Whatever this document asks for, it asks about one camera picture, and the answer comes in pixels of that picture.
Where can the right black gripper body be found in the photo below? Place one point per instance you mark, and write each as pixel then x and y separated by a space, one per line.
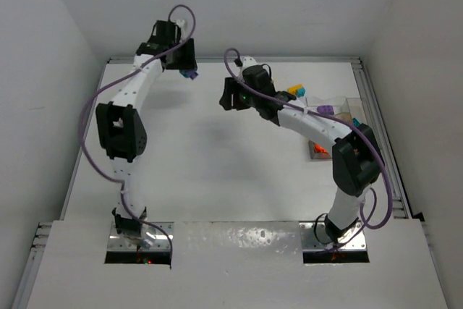
pixel 229 94

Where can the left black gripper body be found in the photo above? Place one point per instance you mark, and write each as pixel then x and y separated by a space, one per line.
pixel 185 56

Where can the teal and purple lego cluster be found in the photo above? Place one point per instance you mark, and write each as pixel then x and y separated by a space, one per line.
pixel 189 73

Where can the large orange curved lego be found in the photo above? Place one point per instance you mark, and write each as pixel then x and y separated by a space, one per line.
pixel 319 149

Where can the teal lego brick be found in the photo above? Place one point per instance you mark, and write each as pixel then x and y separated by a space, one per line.
pixel 356 122

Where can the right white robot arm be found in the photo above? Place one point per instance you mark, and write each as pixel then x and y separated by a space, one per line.
pixel 356 161

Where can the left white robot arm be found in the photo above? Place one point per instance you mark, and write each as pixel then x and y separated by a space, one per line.
pixel 121 131

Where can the yellow and teal lego block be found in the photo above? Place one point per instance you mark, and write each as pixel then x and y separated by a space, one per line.
pixel 297 90

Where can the grey clear plastic container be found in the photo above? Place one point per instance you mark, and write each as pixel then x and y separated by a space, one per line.
pixel 317 156

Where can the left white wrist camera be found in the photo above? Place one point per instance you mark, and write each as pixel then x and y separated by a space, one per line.
pixel 181 24

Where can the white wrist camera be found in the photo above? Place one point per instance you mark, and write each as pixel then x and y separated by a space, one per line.
pixel 248 61
pixel 181 24

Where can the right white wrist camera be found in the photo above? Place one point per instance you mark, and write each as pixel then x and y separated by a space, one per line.
pixel 248 61

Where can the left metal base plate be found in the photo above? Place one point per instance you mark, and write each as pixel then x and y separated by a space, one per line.
pixel 150 240

